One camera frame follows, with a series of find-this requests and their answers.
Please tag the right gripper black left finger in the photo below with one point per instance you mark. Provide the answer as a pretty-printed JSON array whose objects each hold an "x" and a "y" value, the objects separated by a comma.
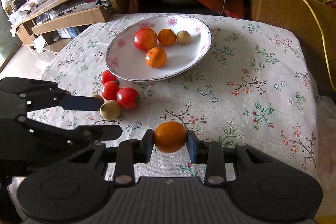
[{"x": 129, "y": 153}]

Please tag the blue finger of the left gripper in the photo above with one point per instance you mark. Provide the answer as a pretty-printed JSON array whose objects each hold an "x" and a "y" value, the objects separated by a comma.
[{"x": 81, "y": 103}]

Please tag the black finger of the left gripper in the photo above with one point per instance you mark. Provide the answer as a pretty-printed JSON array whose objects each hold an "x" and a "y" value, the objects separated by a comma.
[{"x": 90, "y": 134}]

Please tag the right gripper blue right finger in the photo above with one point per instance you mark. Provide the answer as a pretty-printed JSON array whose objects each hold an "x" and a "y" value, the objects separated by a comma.
[{"x": 209, "y": 153}]

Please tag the brown longan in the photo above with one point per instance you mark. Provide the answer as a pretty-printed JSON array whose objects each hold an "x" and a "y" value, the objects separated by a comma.
[
  {"x": 98, "y": 97},
  {"x": 110, "y": 110},
  {"x": 183, "y": 37}
]

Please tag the orange tangerine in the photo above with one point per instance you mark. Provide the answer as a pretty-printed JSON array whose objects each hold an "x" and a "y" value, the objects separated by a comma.
[
  {"x": 156, "y": 57},
  {"x": 170, "y": 137},
  {"x": 166, "y": 37}
]

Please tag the red cherry tomato back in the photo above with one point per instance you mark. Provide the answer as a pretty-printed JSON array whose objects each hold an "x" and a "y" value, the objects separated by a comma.
[{"x": 107, "y": 76}]

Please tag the red cherry tomato large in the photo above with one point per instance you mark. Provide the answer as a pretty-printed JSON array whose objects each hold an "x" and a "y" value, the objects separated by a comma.
[{"x": 128, "y": 98}]

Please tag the large red apple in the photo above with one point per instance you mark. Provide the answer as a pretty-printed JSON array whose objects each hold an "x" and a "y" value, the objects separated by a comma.
[{"x": 145, "y": 39}]

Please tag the white floral ceramic bowl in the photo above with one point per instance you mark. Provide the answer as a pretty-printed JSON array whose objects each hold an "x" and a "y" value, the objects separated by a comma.
[{"x": 128, "y": 63}]

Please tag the blue white box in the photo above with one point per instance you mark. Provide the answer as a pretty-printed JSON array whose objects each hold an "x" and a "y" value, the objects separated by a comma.
[{"x": 67, "y": 33}]

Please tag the floral white tablecloth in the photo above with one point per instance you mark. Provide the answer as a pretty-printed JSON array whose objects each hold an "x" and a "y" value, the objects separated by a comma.
[{"x": 252, "y": 87}]

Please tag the grey set-top box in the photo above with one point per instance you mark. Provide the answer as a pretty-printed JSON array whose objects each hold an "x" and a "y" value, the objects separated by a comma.
[{"x": 80, "y": 5}]

